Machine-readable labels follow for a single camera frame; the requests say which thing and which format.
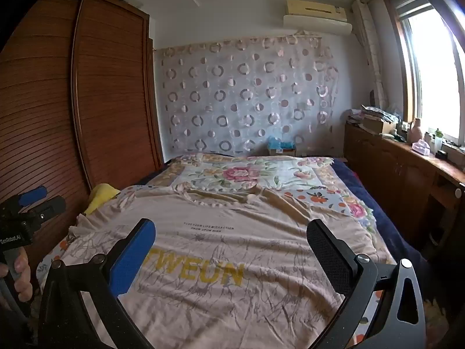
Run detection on blue cloth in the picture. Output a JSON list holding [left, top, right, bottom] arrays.
[[268, 135, 296, 149]]

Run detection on orange fruit print garment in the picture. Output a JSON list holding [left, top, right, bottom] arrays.
[[36, 184, 387, 348]]

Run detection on pink bottle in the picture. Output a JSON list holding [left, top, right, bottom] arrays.
[[407, 118, 424, 144]]

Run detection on floral blanket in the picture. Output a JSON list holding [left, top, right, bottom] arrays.
[[143, 154, 378, 241]]

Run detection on brown wooden wardrobe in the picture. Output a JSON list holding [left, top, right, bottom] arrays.
[[0, 0, 164, 288]]

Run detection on open cardboard box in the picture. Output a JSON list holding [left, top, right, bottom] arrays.
[[363, 116, 397, 135]]

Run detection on window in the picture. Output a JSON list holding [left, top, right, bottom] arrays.
[[387, 0, 465, 146]]

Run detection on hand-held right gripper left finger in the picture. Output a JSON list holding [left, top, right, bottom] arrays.
[[38, 218, 157, 349]]

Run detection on stack of papers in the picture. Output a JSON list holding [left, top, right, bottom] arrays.
[[347, 105, 402, 124]]

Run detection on long wooden cabinet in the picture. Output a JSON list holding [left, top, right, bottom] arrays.
[[343, 122, 465, 255]]

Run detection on wall air conditioner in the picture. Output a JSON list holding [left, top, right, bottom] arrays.
[[283, 0, 354, 37]]

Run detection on person's left hand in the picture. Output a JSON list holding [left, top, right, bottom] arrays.
[[0, 254, 33, 303]]

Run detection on patterned window curtain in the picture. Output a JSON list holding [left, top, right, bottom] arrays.
[[352, 0, 389, 108]]

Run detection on yellow cloth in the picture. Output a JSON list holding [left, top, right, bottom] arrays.
[[84, 184, 120, 216]]

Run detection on beige printed t-shirt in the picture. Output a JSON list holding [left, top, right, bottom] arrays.
[[67, 185, 396, 349]]

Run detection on circle patterned sheer curtain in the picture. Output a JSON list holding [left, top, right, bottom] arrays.
[[154, 33, 340, 157]]

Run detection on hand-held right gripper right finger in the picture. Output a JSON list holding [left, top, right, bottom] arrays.
[[307, 219, 426, 349]]

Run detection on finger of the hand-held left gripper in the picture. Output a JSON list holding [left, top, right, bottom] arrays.
[[19, 185, 49, 207], [32, 195, 67, 223]]

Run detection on small cardboard box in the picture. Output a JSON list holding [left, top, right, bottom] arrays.
[[268, 145, 297, 157]]

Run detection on navy blue blanket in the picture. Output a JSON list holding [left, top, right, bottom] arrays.
[[140, 157, 431, 266]]

